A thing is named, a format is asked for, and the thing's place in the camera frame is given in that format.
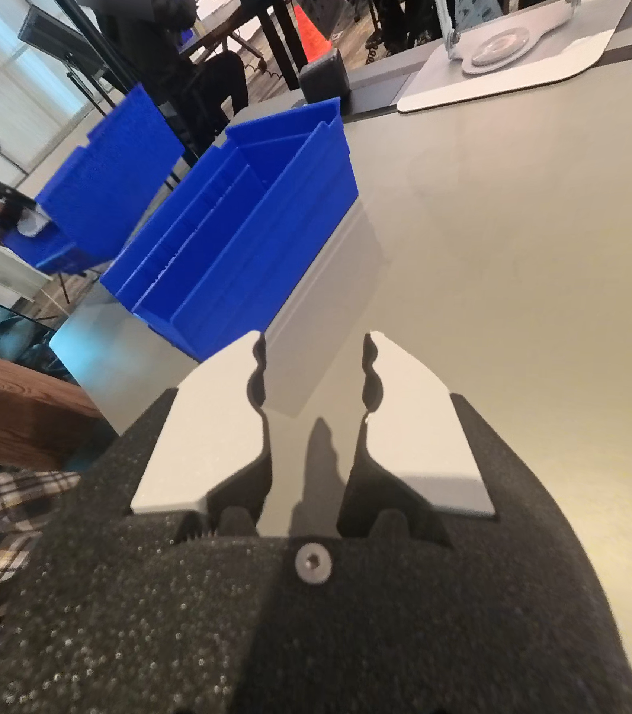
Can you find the white rounded mat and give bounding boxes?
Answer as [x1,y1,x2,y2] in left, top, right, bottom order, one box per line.
[395,0,632,115]

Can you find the wooden post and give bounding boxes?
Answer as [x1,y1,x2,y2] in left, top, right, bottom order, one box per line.
[0,342,118,470]

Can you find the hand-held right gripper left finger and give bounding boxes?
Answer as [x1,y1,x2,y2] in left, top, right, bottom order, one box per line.
[129,329,273,536]

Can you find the wooden office desk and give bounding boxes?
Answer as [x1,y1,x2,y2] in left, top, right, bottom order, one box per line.
[179,0,308,93]

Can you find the black panel on tripod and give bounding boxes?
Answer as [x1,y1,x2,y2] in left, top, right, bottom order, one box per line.
[17,3,110,84]

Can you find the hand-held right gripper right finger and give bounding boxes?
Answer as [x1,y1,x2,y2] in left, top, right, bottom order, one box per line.
[337,331,497,539]

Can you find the printed sheet board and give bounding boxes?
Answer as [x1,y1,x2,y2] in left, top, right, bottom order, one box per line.
[450,0,506,35]

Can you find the blue plastic bin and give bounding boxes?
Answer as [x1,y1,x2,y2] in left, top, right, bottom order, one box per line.
[100,96,360,362]
[2,83,186,275]

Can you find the black table cable tray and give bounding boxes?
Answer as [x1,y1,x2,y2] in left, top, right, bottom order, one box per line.
[344,33,632,120]

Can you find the black power adapter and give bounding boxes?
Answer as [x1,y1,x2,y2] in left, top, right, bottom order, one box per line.
[298,47,351,106]

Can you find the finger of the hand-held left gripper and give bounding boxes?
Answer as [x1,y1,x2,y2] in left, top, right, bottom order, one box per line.
[16,208,51,237]

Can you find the orange traffic cone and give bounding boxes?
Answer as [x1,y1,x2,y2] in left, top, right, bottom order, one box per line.
[292,4,332,63]

